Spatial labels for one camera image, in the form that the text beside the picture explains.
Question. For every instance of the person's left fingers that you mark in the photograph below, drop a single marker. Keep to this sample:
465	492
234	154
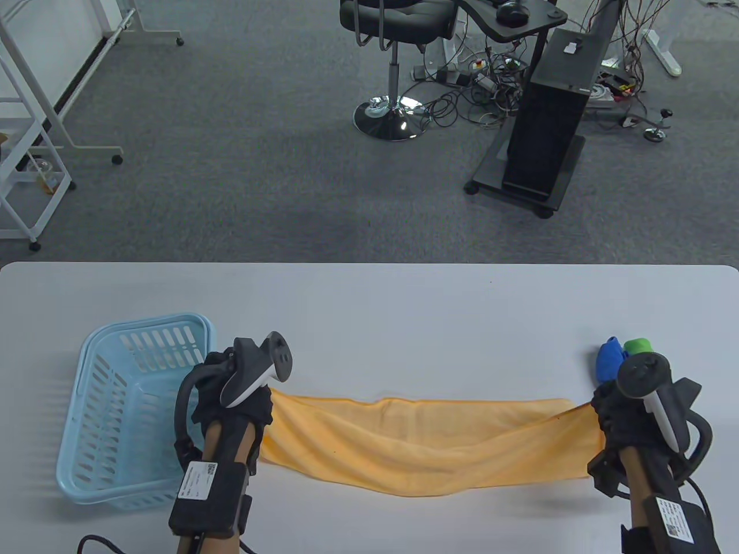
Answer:
264	411

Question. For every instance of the black white tracking controller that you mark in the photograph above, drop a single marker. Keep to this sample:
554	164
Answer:
254	375
644	375

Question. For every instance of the person's right fingers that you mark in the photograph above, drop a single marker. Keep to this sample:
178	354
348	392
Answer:
600	411

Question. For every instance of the black swivel chair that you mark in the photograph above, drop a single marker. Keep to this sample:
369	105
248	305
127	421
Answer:
395	20

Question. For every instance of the white power strip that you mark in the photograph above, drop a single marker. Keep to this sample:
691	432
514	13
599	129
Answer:
433	74

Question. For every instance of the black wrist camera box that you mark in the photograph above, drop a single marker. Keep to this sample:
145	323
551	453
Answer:
209	497
675	522

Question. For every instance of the green plastic clip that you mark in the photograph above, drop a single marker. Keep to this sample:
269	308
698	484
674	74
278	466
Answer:
638	346

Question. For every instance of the light blue plastic basket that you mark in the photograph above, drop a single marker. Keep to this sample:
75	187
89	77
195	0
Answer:
104	494

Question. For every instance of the black wheeled cart base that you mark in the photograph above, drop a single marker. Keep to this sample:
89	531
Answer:
491	173

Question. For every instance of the white metal shelf rack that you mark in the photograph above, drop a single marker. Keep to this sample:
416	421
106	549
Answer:
40	112

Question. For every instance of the yellow towel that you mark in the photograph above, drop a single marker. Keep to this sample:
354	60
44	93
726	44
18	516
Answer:
415	447

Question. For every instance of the black desk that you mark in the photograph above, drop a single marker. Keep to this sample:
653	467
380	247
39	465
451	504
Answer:
537	11

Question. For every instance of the person's right hand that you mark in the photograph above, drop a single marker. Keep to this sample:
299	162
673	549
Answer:
620	421

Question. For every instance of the black computer mouse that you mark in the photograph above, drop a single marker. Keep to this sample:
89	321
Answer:
512	12

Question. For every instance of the black computer tower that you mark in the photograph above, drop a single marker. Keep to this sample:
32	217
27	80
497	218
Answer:
548	127

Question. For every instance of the white whiteboard stand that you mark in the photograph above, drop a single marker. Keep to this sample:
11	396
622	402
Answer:
86	81

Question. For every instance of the person's left hand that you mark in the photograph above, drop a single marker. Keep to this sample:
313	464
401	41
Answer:
211	407

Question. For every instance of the person's left forearm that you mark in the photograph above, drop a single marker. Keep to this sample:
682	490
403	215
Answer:
215	441

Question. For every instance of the person's right forearm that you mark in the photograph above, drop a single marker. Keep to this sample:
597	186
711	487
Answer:
635	479

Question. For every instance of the white desk foot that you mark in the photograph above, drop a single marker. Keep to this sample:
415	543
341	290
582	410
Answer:
664	55

